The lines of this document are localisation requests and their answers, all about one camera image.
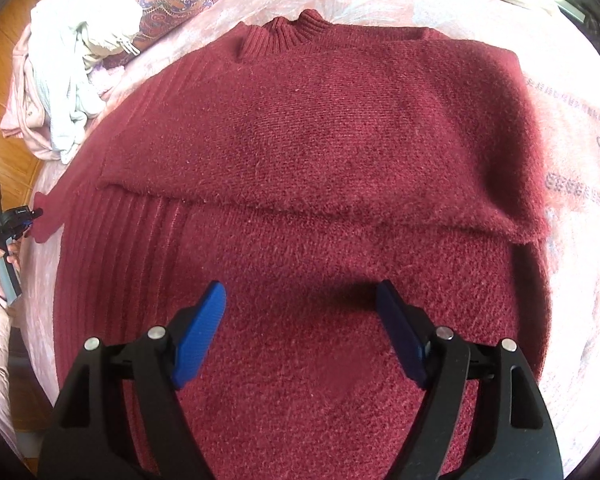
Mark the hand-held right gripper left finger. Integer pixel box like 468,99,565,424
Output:
37,281,227,480

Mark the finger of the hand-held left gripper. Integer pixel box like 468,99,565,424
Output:
22,205,44,238

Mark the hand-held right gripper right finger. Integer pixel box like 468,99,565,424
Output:
375,280,563,480

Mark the dark red knit sweater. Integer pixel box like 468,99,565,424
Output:
30,8,553,480

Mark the pile of white pink clothes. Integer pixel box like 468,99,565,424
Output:
30,0,146,163

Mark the pale pink garment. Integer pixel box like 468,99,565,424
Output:
0,25,116,161

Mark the light pink knit garment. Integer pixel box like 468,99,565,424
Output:
87,62,131,101

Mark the pink printed blanket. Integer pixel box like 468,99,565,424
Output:
0,0,600,461

